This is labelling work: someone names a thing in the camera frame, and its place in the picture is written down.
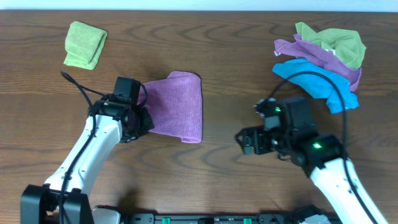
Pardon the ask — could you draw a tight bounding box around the folded light green cloth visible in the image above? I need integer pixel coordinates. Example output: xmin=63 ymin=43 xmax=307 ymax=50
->
xmin=64 ymin=21 xmax=108 ymax=70

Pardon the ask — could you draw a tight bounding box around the purple microfiber cloth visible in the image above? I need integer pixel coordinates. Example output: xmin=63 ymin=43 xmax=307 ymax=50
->
xmin=138 ymin=71 xmax=203 ymax=143

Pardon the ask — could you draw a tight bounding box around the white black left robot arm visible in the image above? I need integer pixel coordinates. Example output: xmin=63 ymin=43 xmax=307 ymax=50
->
xmin=21 ymin=100 xmax=154 ymax=223

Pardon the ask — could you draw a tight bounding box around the crumpled purple cloth in pile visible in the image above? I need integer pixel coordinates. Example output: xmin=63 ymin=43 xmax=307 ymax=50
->
xmin=274 ymin=34 xmax=362 ymax=92

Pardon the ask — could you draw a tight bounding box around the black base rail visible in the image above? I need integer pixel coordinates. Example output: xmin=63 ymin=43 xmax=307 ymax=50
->
xmin=93 ymin=205 xmax=343 ymax=224

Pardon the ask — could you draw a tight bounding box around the crumpled green cloth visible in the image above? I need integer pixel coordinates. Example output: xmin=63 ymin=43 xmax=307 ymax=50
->
xmin=295 ymin=22 xmax=366 ymax=69

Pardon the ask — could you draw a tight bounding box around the crumpled blue cloth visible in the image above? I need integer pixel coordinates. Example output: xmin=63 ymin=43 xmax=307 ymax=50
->
xmin=272 ymin=58 xmax=359 ymax=114

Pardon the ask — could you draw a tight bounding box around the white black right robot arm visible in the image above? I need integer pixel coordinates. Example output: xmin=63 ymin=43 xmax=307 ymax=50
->
xmin=235 ymin=97 xmax=387 ymax=223

